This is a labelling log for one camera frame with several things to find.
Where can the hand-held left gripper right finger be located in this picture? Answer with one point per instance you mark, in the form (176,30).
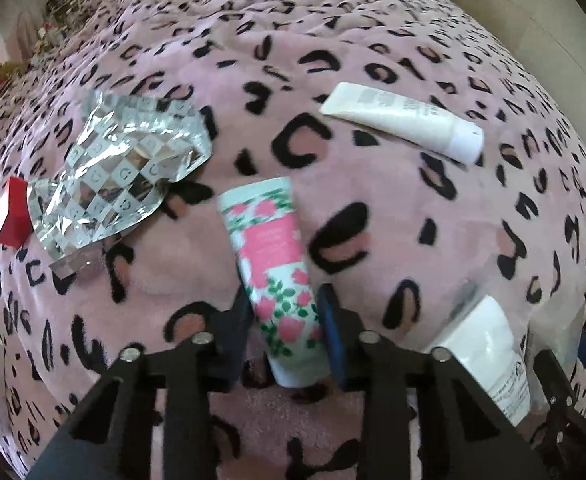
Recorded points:
(330,330)

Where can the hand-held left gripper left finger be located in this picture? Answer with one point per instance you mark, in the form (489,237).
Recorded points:
(240,345)

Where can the floral hand cream tube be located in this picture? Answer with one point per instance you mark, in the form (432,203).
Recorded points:
(273,260)

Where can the white packet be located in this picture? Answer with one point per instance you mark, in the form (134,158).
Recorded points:
(488,345)

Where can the white cream tube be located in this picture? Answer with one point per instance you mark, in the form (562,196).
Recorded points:
(398,117)

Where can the red cube box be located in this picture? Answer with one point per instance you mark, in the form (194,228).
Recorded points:
(10,215)

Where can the pink leopard print blanket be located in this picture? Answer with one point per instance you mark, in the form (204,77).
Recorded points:
(398,220)

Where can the silver checkered foil wrapper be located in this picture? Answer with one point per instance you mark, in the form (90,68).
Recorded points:
(118,175)

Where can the cluttered shelf of trinkets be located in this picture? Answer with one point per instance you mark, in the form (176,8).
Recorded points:
(68,10)

